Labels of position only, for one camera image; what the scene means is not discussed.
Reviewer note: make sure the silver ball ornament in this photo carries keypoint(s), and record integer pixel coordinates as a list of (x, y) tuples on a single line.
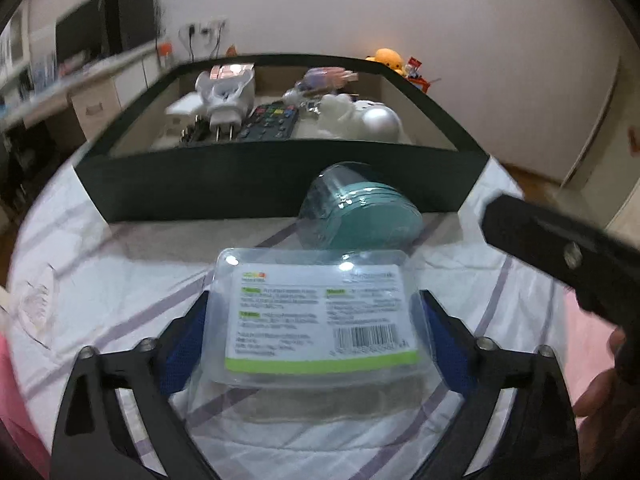
[(382, 122)]

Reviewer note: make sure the clear bottle orange cap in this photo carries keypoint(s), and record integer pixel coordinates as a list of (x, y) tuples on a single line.
[(165, 55)]

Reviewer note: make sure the white plug adapter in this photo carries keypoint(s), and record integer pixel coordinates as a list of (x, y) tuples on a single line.
[(227, 97)]

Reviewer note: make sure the orange plush toy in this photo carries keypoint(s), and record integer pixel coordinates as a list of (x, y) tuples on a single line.
[(386, 60)]

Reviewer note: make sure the white wall outlet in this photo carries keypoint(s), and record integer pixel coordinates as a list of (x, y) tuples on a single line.
[(207, 26)]

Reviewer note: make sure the white charger block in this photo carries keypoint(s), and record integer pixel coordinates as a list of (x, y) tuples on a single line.
[(184, 106)]

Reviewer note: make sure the white drawer unit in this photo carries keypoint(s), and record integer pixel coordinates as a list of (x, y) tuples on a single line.
[(95, 110)]

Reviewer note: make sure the pink white block figure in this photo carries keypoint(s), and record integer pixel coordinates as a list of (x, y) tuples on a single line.
[(325, 79)]

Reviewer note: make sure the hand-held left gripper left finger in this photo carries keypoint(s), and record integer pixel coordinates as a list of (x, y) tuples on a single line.
[(182, 355)]

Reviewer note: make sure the black computer monitor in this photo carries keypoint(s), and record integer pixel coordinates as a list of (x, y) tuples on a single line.
[(80, 35)]

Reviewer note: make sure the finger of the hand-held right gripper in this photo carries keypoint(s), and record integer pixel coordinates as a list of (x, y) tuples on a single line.
[(550, 250)]

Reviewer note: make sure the white ceramic figurine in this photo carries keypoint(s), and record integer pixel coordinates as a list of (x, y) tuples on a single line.
[(340, 115)]

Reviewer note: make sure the dark green cardboard box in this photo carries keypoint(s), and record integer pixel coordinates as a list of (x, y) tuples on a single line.
[(225, 185)]

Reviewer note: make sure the clear plastic case green label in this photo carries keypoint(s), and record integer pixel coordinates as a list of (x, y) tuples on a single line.
[(320, 310)]

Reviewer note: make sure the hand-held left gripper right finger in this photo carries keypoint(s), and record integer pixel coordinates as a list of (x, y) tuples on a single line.
[(450, 355)]

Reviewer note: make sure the rose gold metal jar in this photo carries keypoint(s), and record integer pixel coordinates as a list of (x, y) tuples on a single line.
[(230, 71)]

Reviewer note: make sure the person's right hand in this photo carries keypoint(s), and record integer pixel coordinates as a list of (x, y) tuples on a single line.
[(600, 392)]

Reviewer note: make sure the red toy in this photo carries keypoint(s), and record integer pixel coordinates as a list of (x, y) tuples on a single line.
[(420, 75)]

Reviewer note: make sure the clear teal plastic container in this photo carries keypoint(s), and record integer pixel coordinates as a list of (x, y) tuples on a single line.
[(370, 215)]

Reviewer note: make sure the pink blanket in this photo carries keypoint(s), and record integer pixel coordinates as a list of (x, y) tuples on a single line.
[(20, 410)]

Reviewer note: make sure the black remote control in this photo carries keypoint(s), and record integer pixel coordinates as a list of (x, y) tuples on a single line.
[(267, 122)]

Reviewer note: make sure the white desk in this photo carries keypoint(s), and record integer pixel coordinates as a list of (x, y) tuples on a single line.
[(65, 85)]

